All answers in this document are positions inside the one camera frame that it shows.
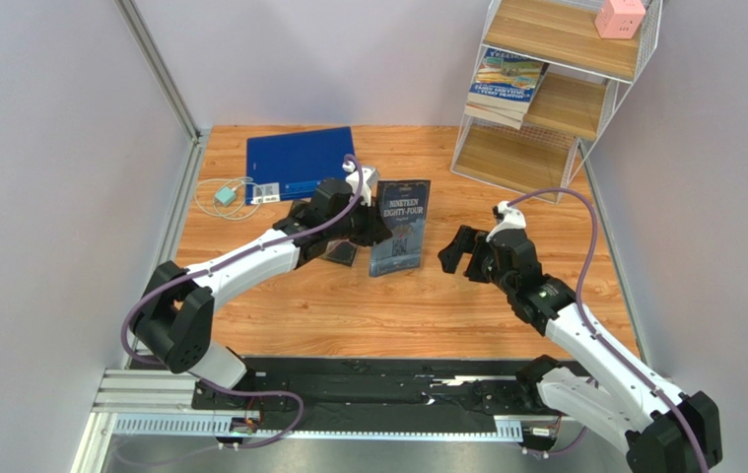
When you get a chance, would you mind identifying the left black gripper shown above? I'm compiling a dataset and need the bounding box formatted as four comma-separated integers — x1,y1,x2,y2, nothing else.
326,194,393,247

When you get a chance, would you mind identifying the Nineteen Eighty-Four book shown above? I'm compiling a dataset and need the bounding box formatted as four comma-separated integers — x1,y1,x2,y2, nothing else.
369,179,431,278

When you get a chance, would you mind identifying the Three Days To See book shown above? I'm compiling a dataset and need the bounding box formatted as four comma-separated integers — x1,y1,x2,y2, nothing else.
288,200,359,267

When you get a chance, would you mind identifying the orange 78-Storey Treehouse book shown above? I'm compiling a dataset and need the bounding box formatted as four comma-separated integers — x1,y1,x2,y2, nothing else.
464,102,525,130

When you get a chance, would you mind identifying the blue 91-Storey Treehouse book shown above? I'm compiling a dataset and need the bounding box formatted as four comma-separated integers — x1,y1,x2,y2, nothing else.
468,47,549,102

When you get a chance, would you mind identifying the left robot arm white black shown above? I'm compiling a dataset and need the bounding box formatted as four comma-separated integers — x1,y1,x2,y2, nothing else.
122,178,392,388

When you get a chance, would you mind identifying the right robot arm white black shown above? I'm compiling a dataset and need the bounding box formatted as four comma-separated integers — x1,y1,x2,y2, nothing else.
438,226,723,472

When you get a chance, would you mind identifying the blue file folder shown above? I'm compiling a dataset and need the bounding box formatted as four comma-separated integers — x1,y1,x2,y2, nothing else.
245,126,355,205

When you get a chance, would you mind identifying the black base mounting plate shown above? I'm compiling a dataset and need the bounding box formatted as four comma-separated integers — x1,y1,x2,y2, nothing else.
191,357,559,434

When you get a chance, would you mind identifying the pink cube power socket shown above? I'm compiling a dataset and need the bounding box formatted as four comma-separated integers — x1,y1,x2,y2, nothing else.
594,0,646,39

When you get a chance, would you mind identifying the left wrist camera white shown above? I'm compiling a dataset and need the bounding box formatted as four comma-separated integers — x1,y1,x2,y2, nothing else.
342,162,380,207

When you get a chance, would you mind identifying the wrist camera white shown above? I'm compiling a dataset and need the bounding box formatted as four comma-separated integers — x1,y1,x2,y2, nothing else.
486,201,527,242
342,162,380,207

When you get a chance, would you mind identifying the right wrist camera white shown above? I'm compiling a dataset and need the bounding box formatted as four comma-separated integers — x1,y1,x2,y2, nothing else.
486,201,527,242

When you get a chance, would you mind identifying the teal charger with white cable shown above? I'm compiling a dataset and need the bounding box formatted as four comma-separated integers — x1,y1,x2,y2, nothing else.
192,176,262,222

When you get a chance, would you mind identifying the white wire wooden shelf rack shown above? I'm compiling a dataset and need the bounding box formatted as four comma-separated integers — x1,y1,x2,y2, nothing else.
450,1,663,193

